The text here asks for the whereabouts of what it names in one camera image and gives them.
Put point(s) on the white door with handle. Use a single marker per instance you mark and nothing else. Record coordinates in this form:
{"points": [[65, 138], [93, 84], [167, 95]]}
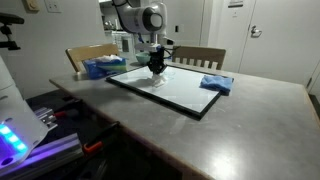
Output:
{"points": [[283, 40]]}

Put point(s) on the green bowl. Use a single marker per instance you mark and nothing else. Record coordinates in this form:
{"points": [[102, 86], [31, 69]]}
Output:
{"points": [[143, 57]]}

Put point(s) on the beige thermostat dial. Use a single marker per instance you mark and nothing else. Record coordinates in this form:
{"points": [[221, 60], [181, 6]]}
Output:
{"points": [[32, 5]]}

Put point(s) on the orange black clamp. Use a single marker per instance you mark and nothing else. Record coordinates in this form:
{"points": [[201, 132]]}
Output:
{"points": [[96, 143], [70, 109]]}

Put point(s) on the next tissue in box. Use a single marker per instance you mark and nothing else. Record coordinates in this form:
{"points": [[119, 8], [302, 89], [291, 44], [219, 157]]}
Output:
{"points": [[109, 58]]}

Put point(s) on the black camera on mount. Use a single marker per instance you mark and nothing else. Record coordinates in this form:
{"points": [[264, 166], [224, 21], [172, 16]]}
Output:
{"points": [[7, 20]]}

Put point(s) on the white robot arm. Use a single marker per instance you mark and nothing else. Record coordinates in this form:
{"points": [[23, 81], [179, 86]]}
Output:
{"points": [[149, 23]]}

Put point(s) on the dark wooden chair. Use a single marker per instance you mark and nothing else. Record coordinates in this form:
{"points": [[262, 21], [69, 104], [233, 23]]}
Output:
{"points": [[211, 58]]}

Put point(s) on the white wall switch plate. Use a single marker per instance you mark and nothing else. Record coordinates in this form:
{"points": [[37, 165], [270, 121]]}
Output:
{"points": [[52, 6]]}

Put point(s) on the light wooden chair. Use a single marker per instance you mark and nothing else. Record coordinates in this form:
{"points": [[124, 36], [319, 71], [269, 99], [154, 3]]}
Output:
{"points": [[79, 54]]}

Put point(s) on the black framed white board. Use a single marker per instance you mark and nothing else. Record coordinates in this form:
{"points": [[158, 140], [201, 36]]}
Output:
{"points": [[181, 91]]}

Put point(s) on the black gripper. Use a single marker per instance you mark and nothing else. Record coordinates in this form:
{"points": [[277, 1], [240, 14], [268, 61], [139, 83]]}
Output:
{"points": [[156, 62]]}

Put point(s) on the blue tissue box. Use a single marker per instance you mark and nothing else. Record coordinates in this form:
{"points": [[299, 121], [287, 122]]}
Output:
{"points": [[97, 70]]}

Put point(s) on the aluminium rail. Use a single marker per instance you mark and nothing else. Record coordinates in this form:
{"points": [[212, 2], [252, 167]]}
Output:
{"points": [[44, 158]]}

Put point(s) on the orange black clamp lower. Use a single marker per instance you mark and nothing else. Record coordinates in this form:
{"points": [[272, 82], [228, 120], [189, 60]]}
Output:
{"points": [[96, 143]]}

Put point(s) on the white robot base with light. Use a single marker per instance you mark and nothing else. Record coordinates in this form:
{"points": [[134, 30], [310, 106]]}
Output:
{"points": [[20, 129]]}

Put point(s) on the white tissue wipe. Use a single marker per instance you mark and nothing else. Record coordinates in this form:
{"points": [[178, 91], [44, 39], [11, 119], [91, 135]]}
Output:
{"points": [[158, 80]]}

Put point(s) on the blue folded cloth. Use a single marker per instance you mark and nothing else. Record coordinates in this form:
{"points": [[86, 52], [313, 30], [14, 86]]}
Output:
{"points": [[217, 83]]}

